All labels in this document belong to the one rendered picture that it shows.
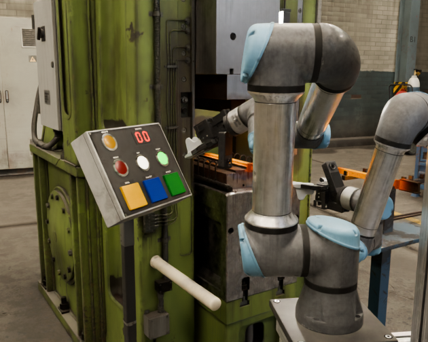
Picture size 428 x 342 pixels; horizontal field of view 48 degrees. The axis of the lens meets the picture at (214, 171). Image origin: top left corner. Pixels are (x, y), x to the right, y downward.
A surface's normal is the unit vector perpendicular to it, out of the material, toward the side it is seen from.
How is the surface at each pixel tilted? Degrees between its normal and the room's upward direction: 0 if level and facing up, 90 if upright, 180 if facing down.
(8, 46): 90
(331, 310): 73
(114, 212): 90
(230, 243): 90
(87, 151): 90
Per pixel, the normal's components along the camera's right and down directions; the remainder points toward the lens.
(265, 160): -0.48, 0.22
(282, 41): 0.00, -0.18
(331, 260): 0.00, 0.20
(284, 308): 0.00, -0.98
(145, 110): 0.54, 0.16
